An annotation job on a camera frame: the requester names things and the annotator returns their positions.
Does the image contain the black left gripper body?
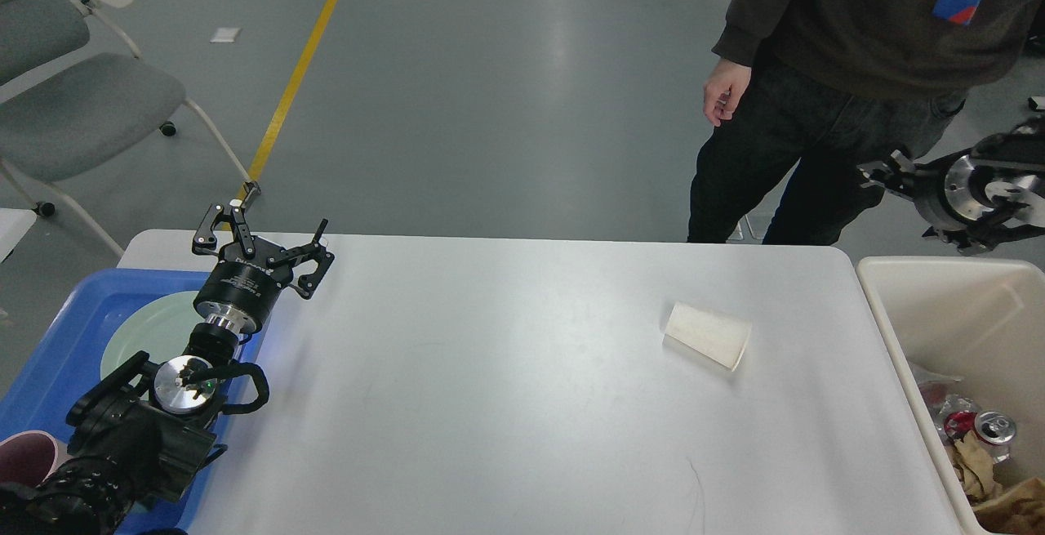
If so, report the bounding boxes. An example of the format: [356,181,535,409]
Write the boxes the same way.
[193,260,287,334]

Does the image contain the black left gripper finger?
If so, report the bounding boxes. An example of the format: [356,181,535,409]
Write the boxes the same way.
[265,219,336,300]
[193,203,260,262]

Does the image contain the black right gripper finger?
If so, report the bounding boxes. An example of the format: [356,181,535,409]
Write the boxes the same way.
[857,150,918,203]

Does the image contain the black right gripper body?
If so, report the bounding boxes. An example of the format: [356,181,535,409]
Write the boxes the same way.
[912,153,1005,234]

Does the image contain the light green plate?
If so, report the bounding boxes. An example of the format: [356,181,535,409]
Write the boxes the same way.
[100,290,205,379]

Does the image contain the crushed red can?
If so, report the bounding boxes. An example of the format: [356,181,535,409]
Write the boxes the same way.
[943,411,1016,447]

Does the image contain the brown paper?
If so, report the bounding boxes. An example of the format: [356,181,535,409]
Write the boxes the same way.
[945,431,1004,506]

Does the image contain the brown paper bag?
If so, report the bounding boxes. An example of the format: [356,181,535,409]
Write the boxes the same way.
[973,478,1044,534]

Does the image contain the aluminium foil tray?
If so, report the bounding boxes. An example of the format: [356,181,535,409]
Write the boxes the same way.
[908,360,981,445]

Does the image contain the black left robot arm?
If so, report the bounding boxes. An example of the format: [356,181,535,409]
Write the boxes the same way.
[2,201,335,534]

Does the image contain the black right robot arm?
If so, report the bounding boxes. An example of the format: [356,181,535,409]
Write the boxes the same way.
[858,117,1044,256]

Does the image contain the person's right hand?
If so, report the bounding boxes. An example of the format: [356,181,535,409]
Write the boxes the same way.
[703,59,753,127]

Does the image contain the person in dark sweater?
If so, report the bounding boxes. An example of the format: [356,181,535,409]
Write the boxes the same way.
[687,0,1043,246]

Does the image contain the beige plastic bin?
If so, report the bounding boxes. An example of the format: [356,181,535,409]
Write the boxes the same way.
[857,256,1044,534]

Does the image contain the grey floor plate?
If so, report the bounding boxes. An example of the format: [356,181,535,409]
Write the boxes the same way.
[727,220,745,242]
[744,211,772,241]

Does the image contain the blue plastic tray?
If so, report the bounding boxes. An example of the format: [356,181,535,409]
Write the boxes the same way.
[2,270,234,534]

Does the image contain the grey chair left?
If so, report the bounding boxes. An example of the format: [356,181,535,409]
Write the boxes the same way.
[0,0,263,258]

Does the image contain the pink mug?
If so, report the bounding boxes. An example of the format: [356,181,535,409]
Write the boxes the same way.
[1,431,72,488]

